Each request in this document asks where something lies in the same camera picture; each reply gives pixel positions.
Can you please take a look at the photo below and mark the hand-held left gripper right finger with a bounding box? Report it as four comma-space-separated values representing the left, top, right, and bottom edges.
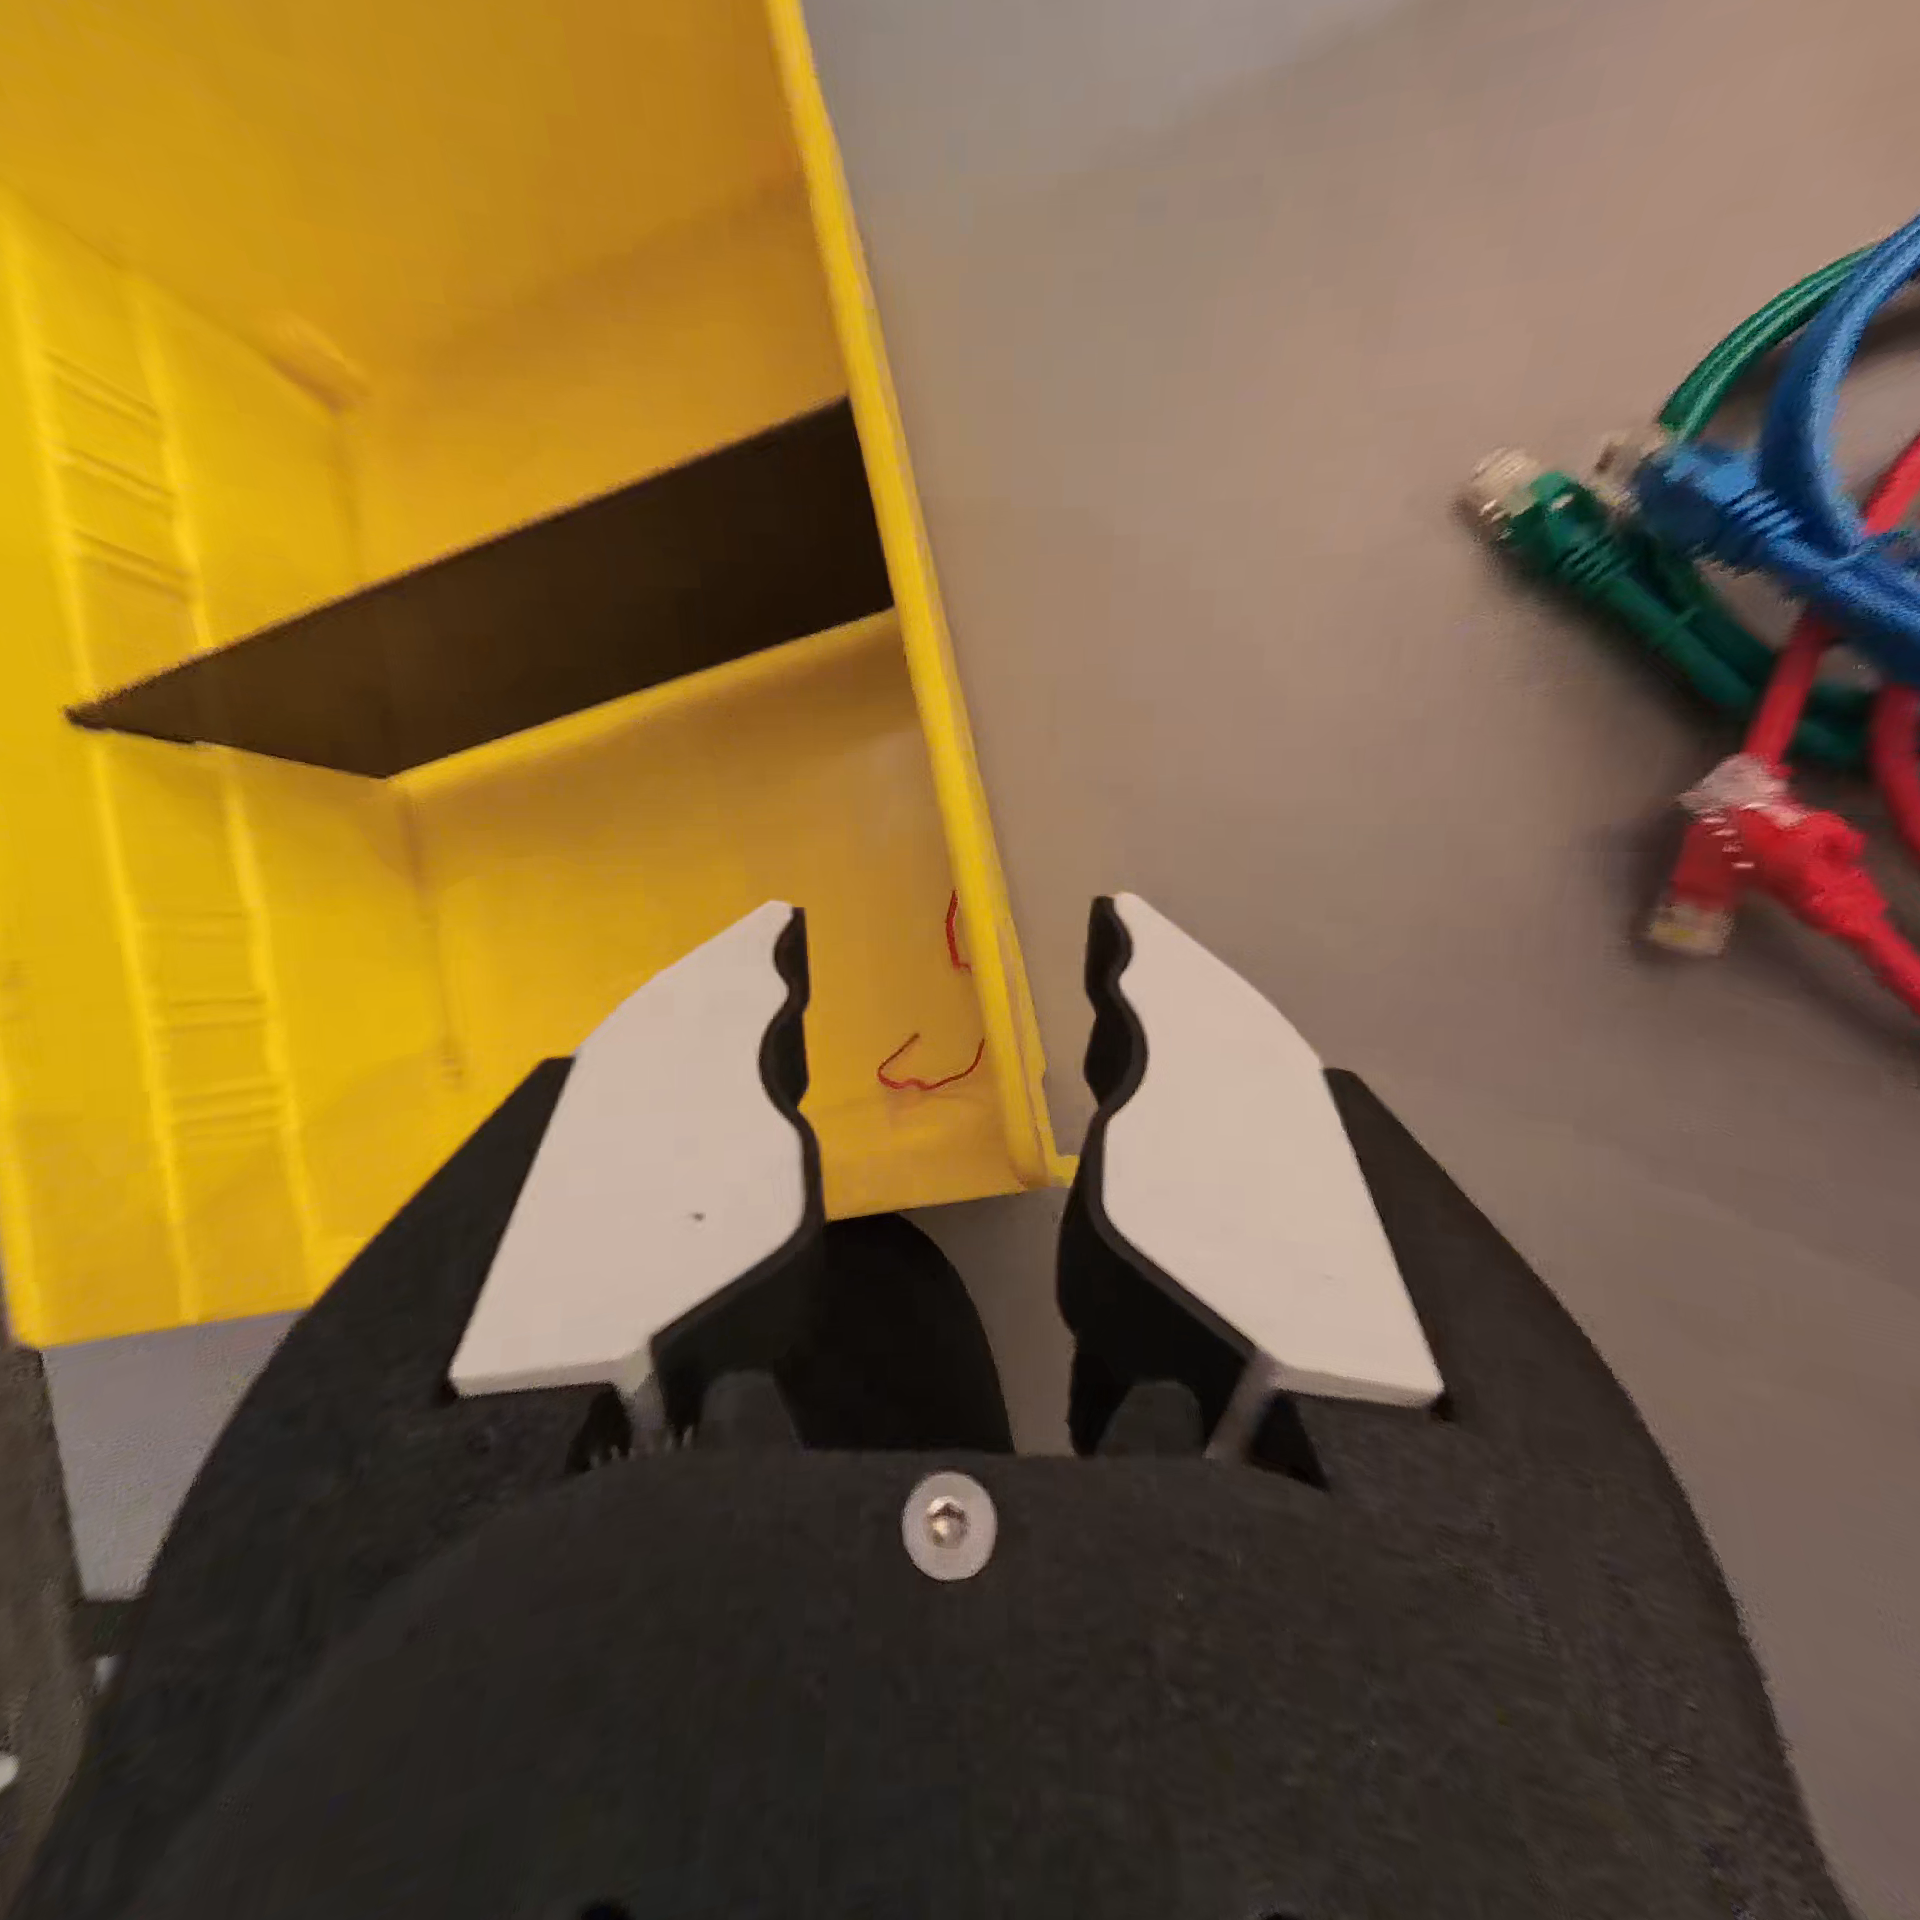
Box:
1055, 896, 1445, 1433

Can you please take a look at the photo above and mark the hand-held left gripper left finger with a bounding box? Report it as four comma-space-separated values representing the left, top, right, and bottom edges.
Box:
447, 901, 832, 1425

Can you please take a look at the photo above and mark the red ethernet cable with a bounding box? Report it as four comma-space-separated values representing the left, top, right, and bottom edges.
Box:
1639, 439, 1920, 1023

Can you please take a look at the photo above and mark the green ethernet cable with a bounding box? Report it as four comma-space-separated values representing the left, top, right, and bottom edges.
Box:
1458, 247, 1920, 769

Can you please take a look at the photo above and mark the blue ethernet cable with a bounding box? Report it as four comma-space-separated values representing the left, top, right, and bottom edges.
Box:
1593, 214, 1920, 681

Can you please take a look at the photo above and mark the yellow plastic bin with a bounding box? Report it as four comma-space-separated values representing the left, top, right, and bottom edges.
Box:
0, 0, 1075, 1347

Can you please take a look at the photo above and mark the thin red twist tie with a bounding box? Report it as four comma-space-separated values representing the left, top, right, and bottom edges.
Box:
874, 889, 991, 1096

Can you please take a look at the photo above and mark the black bin divider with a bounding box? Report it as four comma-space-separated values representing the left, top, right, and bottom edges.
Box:
66, 398, 897, 781

